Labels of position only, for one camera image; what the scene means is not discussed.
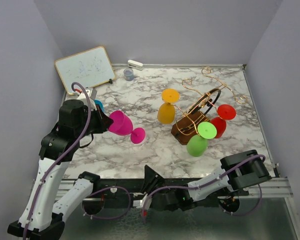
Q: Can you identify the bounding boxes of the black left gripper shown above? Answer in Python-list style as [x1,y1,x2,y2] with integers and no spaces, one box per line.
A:
[76,103,114,138]

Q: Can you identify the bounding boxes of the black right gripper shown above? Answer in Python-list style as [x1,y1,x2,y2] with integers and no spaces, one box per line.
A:
[140,164,172,200]

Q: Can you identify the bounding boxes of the magenta plastic wine glass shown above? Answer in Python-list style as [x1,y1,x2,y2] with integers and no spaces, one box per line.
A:
[108,110,146,144]

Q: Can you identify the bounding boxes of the blue plastic wine glass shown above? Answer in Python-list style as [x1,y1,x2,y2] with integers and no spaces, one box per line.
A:
[94,99,105,113]

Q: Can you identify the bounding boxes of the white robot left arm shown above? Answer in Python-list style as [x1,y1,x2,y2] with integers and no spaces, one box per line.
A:
[7,98,113,240]

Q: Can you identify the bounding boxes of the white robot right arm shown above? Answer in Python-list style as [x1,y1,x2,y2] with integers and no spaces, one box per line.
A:
[140,149,272,214]

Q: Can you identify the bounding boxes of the green plastic wine glass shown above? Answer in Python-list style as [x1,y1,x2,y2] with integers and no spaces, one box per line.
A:
[186,122,217,157]

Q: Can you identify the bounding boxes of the yellow plastic wine glass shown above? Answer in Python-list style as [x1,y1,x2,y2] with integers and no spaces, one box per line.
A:
[157,88,180,124]

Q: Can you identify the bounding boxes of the red plastic wine glass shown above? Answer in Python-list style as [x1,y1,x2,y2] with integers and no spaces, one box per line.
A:
[210,104,237,139]

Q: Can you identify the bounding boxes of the small blue glass jar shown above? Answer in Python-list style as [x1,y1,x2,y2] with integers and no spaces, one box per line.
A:
[123,68,135,81]

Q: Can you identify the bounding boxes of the gold framed whiteboard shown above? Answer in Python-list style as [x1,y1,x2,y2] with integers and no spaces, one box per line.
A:
[54,46,116,95]

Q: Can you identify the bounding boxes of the white eraser block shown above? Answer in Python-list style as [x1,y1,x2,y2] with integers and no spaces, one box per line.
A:
[127,59,144,71]

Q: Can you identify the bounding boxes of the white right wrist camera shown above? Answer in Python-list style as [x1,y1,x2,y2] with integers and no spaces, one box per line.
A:
[132,193,152,217]

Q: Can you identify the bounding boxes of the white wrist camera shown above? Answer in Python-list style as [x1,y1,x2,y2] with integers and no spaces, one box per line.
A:
[132,193,152,217]
[73,86,98,101]

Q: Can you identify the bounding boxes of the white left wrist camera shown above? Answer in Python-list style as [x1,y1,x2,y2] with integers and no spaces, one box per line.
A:
[73,86,98,101]

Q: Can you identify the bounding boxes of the black metal base frame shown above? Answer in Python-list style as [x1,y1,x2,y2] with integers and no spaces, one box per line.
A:
[41,162,281,210]

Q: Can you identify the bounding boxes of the copper wire glass rack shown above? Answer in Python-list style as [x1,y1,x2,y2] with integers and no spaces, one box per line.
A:
[171,66,248,145]

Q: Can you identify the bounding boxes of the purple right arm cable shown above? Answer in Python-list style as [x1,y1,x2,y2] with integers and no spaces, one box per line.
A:
[141,154,266,225]

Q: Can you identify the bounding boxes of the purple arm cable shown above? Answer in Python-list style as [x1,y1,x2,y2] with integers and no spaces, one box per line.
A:
[141,154,266,225]
[22,81,132,240]

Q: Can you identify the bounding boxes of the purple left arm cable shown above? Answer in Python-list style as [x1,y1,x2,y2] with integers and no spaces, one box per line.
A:
[22,81,132,240]

